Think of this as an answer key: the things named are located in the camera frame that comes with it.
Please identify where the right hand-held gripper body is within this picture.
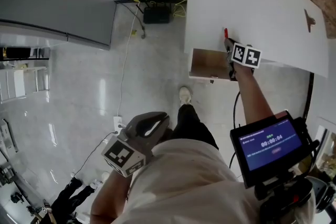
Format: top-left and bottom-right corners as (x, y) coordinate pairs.
(226, 38), (263, 81)

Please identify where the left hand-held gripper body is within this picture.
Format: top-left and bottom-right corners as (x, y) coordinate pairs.
(101, 111), (171, 178)

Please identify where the white drawer with wooden inside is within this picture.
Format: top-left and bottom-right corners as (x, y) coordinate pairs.
(188, 48), (238, 82)

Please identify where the person's right forearm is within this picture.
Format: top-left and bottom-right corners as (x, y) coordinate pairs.
(234, 63), (275, 125)

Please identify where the person's left forearm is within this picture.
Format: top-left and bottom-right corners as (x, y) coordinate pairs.
(90, 168), (138, 224)

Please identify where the white desk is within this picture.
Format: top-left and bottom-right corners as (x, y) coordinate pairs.
(183, 0), (330, 79)

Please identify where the white power strip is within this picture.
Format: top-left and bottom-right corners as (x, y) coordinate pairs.
(113, 115), (124, 137)

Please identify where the person's white shoe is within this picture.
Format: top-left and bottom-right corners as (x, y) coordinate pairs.
(90, 170), (110, 190)
(178, 86), (194, 106)

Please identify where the person's black trouser leg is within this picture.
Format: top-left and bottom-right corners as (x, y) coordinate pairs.
(167, 103), (219, 151)

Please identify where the person's light shirt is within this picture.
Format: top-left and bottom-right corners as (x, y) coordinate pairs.
(111, 138), (317, 224)

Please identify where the black router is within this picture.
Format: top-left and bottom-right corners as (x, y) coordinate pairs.
(143, 6), (171, 25)

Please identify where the black monitor with blue screen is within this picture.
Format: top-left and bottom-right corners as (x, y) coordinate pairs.
(230, 110), (310, 189)

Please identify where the white shelf rack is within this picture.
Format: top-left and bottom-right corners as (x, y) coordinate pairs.
(0, 65), (50, 105)

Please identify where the black floor cable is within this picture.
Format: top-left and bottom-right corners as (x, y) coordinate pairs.
(72, 130), (118, 177)

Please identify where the black cable of monitor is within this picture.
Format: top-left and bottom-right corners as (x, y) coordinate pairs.
(228, 90), (242, 169)

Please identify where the long white cable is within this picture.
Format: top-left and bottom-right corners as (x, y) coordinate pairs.
(117, 2), (140, 118)

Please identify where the black monitor mount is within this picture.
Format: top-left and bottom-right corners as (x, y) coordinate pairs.
(254, 118), (336, 224)

